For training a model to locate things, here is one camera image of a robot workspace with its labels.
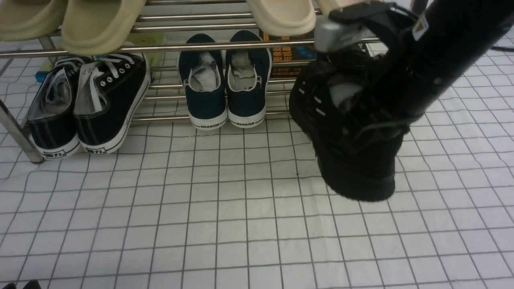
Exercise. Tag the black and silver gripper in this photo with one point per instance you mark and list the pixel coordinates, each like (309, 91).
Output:
(349, 25)

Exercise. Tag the black knit sneaker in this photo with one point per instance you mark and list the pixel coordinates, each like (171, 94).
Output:
(354, 140)

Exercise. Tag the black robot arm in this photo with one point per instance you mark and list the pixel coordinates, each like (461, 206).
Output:
(426, 54)

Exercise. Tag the dark printed box behind rack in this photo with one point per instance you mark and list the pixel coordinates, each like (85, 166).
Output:
(291, 54)

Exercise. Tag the silver metal shoe rack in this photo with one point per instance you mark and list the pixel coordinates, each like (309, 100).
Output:
(20, 132)

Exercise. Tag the green box behind rack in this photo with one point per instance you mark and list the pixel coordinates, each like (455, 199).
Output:
(154, 58)

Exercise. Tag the blue object behind rack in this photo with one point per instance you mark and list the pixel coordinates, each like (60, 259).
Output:
(40, 76)

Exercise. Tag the beige slipper right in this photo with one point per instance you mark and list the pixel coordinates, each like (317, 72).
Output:
(326, 6)

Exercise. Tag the beige slipper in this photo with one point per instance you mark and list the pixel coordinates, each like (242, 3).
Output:
(326, 6)
(283, 17)

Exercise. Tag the navy Warrior sneaker right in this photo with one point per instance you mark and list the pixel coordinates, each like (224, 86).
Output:
(247, 74)

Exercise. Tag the navy warrior sneaker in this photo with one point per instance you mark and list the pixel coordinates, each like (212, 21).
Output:
(201, 76)
(247, 74)

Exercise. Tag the navy Warrior sneaker left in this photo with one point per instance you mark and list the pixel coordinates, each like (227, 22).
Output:
(201, 76)

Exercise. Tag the black canvas sneaker right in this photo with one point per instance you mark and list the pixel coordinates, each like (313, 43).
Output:
(110, 89)

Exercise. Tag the black canvas sneaker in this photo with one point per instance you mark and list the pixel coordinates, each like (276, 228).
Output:
(110, 89)
(50, 116)

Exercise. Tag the white grid-pattern floor cloth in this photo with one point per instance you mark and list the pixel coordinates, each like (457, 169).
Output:
(179, 208)

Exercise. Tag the olive green slipper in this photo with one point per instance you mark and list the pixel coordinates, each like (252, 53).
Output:
(22, 20)
(95, 27)

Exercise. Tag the black canvas sneaker left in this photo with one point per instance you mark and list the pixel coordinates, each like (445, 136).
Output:
(50, 116)

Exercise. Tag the olive green slipper far left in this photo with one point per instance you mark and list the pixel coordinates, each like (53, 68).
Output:
(22, 20)

